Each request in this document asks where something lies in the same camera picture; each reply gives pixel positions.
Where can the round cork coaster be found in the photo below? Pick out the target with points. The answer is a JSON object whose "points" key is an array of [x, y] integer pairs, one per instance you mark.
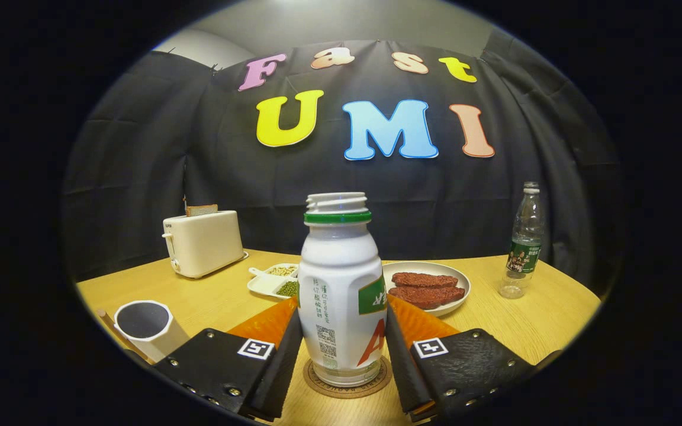
{"points": [[317, 384]]}

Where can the white divided dish with beans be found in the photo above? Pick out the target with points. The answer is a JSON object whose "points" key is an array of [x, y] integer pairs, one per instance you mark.
{"points": [[264, 284]]}

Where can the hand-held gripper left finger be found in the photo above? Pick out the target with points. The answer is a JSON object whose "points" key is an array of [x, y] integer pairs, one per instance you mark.
{"points": [[285, 370]]}

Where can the brown meat slice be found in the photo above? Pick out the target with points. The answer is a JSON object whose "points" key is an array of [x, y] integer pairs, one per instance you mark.
{"points": [[427, 297], [424, 280]]}

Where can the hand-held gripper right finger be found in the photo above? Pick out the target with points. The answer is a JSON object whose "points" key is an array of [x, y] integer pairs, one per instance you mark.
{"points": [[397, 367]]}

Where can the cream toaster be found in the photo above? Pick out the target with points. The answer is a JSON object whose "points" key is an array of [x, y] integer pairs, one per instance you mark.
{"points": [[205, 242]]}

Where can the wooden table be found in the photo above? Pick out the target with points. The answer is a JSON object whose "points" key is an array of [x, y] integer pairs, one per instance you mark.
{"points": [[554, 319]]}

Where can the bread slice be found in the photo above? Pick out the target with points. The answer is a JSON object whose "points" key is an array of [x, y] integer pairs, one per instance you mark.
{"points": [[202, 210]]}

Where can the white round plate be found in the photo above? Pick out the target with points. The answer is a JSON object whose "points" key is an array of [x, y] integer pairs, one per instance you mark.
{"points": [[462, 278]]}

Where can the black backdrop cloth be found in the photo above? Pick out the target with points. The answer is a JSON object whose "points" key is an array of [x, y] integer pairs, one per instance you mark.
{"points": [[140, 177]]}

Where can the clear plastic water bottle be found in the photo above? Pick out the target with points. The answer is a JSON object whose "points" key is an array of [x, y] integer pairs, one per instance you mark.
{"points": [[521, 254]]}

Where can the white juice bottle green collar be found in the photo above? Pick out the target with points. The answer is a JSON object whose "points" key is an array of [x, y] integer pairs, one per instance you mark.
{"points": [[335, 278]]}

